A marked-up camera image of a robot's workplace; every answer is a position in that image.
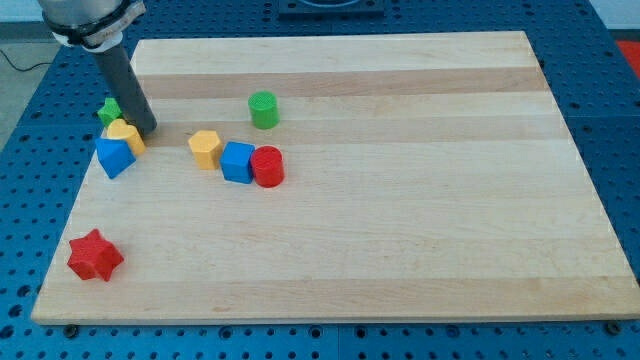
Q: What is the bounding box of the yellow hexagon block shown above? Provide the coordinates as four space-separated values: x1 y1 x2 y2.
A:
188 130 222 170

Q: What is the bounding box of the red cylinder block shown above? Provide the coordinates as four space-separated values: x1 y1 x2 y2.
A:
250 145 285 188

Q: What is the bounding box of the wooden board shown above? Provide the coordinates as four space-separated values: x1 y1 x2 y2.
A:
32 31 639 325

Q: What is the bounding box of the green star block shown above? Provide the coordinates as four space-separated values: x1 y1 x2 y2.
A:
97 97 123 128

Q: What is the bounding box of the yellow heart block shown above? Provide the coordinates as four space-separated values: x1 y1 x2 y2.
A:
107 118 146 156

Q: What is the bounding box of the red star block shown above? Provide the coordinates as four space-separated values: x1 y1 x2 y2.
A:
67 228 124 282

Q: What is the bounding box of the green cylinder block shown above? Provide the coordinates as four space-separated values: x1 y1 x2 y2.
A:
248 91 280 130

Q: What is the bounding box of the black cable on floor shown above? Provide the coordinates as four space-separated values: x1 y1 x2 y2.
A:
0 48 53 73

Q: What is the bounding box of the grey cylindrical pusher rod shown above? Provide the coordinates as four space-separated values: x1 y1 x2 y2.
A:
93 44 157 137

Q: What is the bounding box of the blue cube block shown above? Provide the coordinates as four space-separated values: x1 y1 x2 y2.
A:
220 141 255 184

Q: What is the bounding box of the blue triangle block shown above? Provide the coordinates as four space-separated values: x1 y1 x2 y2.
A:
96 138 136 179

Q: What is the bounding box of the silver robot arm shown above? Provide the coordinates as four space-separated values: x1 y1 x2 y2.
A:
38 0 146 53

